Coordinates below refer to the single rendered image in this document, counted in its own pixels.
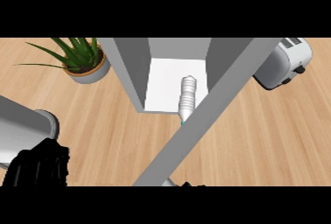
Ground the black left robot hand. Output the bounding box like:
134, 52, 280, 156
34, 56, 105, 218
0, 137, 71, 187

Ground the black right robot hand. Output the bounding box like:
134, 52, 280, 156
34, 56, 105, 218
180, 181, 207, 187

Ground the clear ribbed water bottle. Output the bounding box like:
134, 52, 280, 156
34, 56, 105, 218
177, 74, 198, 127

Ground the grey open cabinet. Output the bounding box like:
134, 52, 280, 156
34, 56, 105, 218
97, 38, 255, 116

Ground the green potted plant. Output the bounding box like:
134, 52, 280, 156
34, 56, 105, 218
14, 38, 112, 85

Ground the white toaster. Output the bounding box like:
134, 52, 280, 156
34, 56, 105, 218
252, 38, 313, 91

